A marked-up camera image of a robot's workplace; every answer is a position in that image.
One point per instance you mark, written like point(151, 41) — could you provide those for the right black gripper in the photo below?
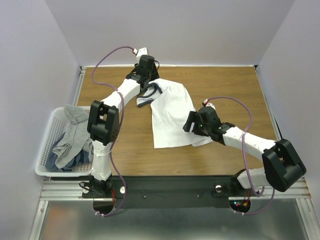
point(194, 122)

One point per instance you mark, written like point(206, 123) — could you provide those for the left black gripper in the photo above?
point(155, 72)

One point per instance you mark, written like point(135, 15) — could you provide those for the white tank top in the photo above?
point(170, 104)

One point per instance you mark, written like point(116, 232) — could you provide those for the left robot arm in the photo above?
point(104, 123)

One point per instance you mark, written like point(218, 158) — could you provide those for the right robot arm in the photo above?
point(282, 166)

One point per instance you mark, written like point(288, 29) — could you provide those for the grey tank top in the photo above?
point(76, 137)

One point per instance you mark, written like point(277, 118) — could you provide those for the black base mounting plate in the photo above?
point(169, 201)

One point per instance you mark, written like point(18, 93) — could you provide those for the white plastic laundry basket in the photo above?
point(57, 124)

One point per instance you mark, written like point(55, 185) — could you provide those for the blue garment in basket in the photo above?
point(83, 157)

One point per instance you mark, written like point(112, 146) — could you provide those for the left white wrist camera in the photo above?
point(140, 52)

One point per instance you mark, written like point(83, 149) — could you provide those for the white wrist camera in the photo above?
point(140, 52)
point(206, 103)

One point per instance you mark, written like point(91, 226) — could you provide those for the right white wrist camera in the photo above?
point(206, 103)

